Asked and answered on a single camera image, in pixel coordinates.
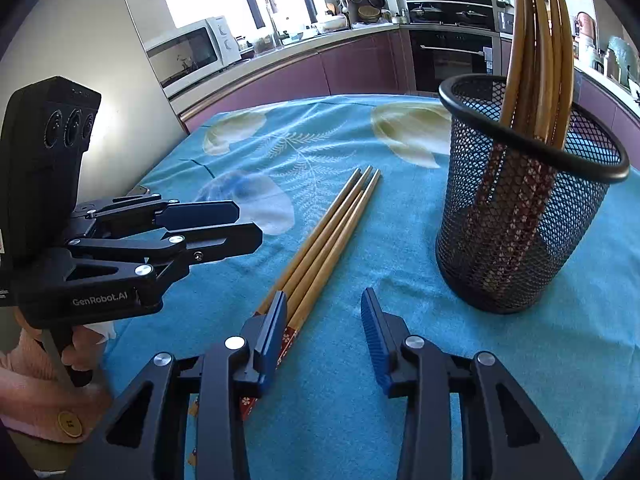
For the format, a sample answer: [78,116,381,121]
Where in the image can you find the pink sleeve left forearm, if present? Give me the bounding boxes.
[1,330,113,444]

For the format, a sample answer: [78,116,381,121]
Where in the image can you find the kitchen faucet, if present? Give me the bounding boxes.
[265,0,283,48]

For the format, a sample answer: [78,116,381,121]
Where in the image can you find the purple kitchen cabinets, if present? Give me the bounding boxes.
[170,25,639,168]

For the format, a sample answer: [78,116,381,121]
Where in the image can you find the left hand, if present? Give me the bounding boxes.
[13,307,105,372]

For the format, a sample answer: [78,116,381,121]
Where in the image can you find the white microwave oven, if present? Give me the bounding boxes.
[143,16,241,98]

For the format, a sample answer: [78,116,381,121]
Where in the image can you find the blue floral tablecloth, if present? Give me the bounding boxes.
[103,96,639,479]

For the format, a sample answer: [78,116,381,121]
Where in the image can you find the grey refrigerator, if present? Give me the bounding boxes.
[1,0,186,202]

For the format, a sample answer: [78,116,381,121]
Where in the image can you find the black mesh utensil holder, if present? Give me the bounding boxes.
[435,74,630,314]

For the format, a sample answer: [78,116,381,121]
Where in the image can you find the black built-in oven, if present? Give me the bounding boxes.
[409,29,501,93]

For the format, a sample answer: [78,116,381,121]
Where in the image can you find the black stove hood unit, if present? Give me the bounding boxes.
[405,0,497,32]

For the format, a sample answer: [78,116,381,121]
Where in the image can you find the mint green appliance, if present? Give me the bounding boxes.
[608,36,639,87]

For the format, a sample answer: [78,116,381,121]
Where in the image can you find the pink thermos kettle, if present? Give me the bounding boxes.
[575,11,596,58]

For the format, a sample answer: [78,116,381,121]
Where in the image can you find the black camera box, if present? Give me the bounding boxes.
[1,76,101,263]

